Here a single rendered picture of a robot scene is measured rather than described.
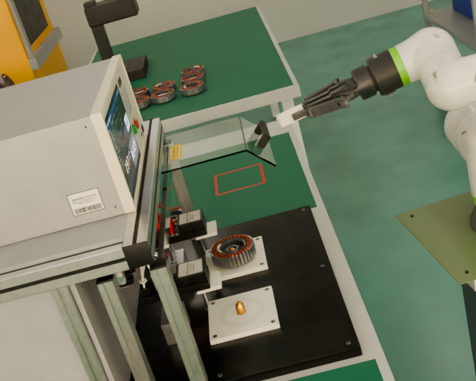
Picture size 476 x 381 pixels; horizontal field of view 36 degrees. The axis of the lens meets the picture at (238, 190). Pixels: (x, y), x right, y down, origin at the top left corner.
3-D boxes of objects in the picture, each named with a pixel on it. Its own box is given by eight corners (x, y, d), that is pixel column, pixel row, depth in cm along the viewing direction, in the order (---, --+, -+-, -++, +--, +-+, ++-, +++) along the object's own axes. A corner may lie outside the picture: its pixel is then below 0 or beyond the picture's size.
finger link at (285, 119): (307, 114, 172) (307, 116, 172) (280, 127, 174) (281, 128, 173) (302, 103, 171) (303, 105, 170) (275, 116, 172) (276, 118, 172)
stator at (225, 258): (255, 240, 186) (251, 228, 185) (258, 262, 176) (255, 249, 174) (212, 252, 187) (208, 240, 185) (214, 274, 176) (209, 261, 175)
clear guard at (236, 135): (266, 131, 190) (261, 110, 188) (276, 166, 168) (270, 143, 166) (146, 163, 192) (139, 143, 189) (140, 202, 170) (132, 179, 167)
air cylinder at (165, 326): (190, 320, 164) (183, 300, 161) (190, 339, 157) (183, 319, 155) (168, 326, 164) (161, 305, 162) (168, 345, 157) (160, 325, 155)
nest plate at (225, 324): (272, 289, 166) (271, 285, 166) (280, 327, 153) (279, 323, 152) (208, 305, 167) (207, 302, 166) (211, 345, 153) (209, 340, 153)
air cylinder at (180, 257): (190, 265, 186) (183, 247, 183) (190, 281, 179) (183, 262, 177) (171, 271, 186) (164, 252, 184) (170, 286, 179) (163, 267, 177)
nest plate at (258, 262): (262, 240, 188) (261, 235, 188) (268, 269, 175) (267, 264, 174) (206, 254, 189) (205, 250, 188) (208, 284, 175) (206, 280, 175)
